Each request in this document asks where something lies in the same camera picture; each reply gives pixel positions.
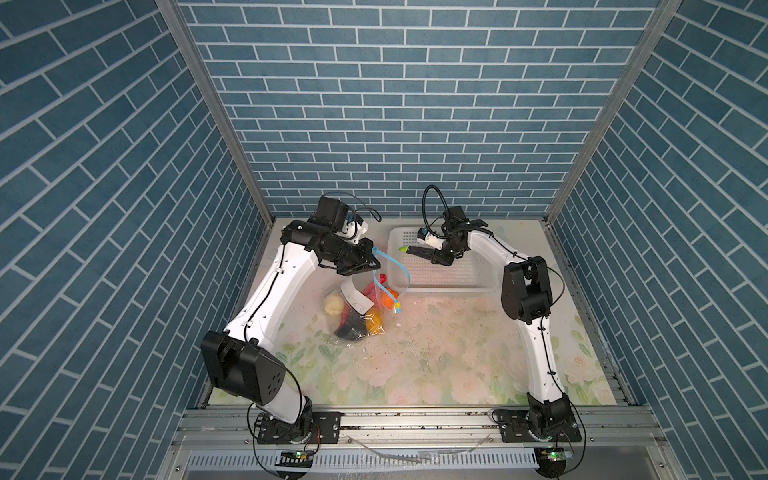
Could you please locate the black avocado toy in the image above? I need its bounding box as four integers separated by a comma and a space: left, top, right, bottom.
334, 318, 369, 342

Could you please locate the yellow potato toy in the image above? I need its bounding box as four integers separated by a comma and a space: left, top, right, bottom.
364, 306, 385, 336

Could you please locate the dark purple eggplant toy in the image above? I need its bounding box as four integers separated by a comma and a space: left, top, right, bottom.
399, 245, 435, 260

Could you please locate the white plastic mesh basket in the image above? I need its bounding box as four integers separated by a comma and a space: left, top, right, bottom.
384, 226, 501, 295

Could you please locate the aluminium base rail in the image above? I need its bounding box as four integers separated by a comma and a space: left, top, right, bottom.
159, 405, 682, 479

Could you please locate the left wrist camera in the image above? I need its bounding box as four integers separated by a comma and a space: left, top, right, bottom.
309, 196, 368, 244

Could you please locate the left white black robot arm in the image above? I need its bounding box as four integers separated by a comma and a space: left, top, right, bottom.
200, 220, 381, 443

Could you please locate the cream white bun toy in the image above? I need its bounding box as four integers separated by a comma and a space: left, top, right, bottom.
323, 293, 346, 318

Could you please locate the clear zip top bag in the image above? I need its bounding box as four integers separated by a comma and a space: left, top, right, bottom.
322, 247, 412, 342

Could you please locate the orange crinkled food toy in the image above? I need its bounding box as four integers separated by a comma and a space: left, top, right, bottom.
382, 289, 400, 310

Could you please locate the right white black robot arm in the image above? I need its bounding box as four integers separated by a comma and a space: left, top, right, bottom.
417, 228, 576, 441

